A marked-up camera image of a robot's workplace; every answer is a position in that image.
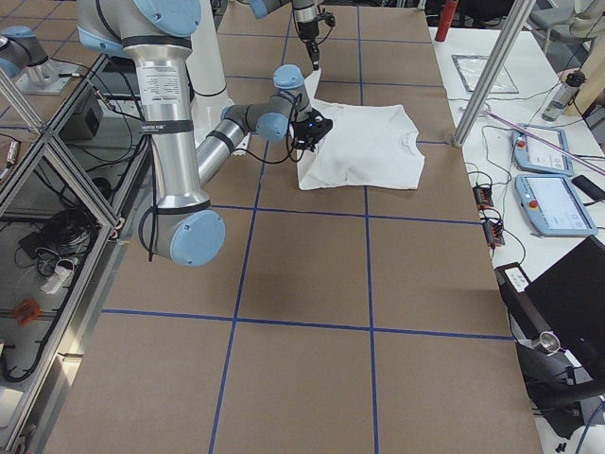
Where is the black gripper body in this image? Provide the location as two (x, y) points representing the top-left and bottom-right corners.
(296, 20), (320, 71)
(295, 131), (321, 151)

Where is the white long-sleeve printed shirt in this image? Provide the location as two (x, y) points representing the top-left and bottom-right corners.
(297, 70), (424, 190)

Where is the red bottle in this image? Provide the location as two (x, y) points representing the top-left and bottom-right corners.
(435, 0), (458, 43)

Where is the upper orange black adapter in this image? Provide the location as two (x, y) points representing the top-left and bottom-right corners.
(473, 185), (494, 210)

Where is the orange black adapter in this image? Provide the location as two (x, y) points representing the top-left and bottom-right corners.
(482, 219), (505, 249)
(473, 185), (494, 210)

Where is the pink rod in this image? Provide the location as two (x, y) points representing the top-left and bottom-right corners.
(480, 109), (605, 177)

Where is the lower orange black adapter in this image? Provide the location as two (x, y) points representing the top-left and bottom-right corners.
(482, 219), (505, 249)

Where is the upper blue teach pendant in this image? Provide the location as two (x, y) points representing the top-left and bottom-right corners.
(511, 124), (574, 176)

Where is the blue teach pendant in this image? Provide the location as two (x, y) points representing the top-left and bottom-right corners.
(511, 124), (574, 176)
(514, 174), (597, 237)

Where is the lower blue teach pendant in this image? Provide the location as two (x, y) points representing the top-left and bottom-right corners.
(514, 174), (597, 237)

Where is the clear water bottle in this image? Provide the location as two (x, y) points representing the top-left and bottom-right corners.
(542, 69), (586, 122)

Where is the white power strip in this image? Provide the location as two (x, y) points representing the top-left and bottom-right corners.
(41, 265), (73, 295)

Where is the black laptop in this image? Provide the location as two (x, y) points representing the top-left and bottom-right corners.
(494, 236), (604, 378)

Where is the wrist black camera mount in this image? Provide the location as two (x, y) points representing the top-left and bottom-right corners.
(316, 9), (337, 28)
(294, 113), (333, 141)

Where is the white camera post with base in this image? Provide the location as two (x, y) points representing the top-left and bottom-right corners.
(186, 0), (233, 146)

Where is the black camera cable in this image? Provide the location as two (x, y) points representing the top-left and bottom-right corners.
(146, 92), (303, 262)

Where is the aluminium frame post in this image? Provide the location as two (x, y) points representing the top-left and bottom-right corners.
(453, 0), (535, 148)

